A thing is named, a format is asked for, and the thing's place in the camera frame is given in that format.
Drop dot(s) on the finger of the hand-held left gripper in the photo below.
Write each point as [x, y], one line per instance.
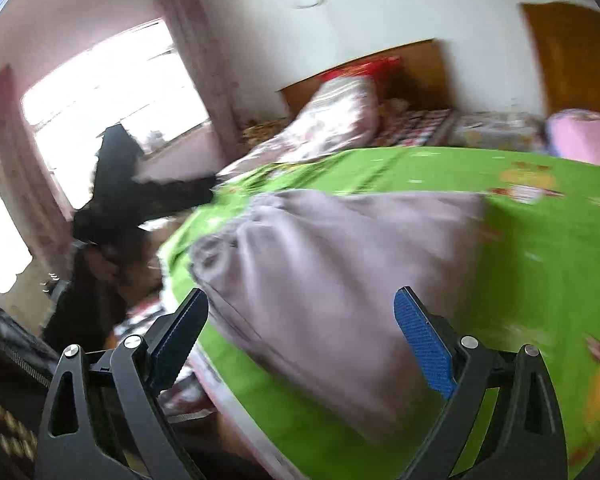
[180, 195]

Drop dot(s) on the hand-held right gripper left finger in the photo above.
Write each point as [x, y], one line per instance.
[177, 345]

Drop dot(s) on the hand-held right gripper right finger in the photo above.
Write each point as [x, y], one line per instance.
[425, 350]

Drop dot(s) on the lilac pants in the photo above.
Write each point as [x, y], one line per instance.
[340, 285]

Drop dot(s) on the person's left forearm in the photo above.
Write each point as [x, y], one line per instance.
[82, 305]

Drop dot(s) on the person's left hand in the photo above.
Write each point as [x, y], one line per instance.
[107, 262]

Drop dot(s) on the yellow patterned cloth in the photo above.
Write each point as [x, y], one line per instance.
[260, 132]

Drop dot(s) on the pink curtain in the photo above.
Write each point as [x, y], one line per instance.
[195, 60]
[20, 145]

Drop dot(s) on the large curtained window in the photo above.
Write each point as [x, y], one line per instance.
[115, 85]

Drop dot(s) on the small side window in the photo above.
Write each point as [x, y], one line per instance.
[0, 230]

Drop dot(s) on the green printed blanket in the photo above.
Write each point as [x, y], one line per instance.
[530, 260]

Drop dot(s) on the pink floral quilt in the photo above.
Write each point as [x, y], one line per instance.
[325, 120]

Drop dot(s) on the dark patterned cloth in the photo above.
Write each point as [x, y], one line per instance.
[5, 385]

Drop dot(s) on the red pillow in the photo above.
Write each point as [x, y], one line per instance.
[360, 69]

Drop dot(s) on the striped bed sheet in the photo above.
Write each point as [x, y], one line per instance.
[415, 127]

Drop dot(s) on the pale floral pillow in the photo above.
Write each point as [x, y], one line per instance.
[500, 127]

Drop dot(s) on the pink pillow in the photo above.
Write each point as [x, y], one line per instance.
[585, 135]

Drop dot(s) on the wooden headboard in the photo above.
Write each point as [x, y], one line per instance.
[420, 70]

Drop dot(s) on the wooden door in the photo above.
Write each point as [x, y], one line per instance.
[575, 60]

